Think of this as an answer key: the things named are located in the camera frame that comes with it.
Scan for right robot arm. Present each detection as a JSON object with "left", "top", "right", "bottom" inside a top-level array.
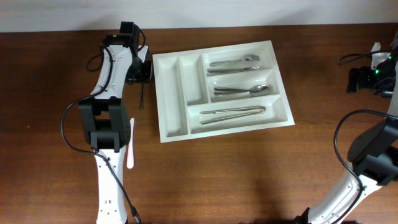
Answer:
[{"left": 293, "top": 39, "right": 397, "bottom": 224}]

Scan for white plastic knife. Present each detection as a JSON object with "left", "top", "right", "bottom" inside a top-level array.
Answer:
[{"left": 126, "top": 118, "right": 135, "bottom": 169}]

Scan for small bent spoon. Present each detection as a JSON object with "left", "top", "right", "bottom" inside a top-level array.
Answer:
[{"left": 139, "top": 82, "right": 145, "bottom": 110}]

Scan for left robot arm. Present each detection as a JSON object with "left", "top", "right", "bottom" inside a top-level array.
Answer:
[{"left": 78, "top": 22, "right": 153, "bottom": 223}]

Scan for metal tongs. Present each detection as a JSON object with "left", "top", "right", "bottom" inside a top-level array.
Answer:
[{"left": 200, "top": 106, "right": 266, "bottom": 125}]

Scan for white cutlery tray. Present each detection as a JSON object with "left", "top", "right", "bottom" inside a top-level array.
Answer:
[{"left": 153, "top": 40, "right": 295, "bottom": 142}]

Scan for metal fork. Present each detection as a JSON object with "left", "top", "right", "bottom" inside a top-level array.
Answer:
[
  {"left": 210, "top": 54, "right": 261, "bottom": 67},
  {"left": 207, "top": 65, "right": 261, "bottom": 73}
]

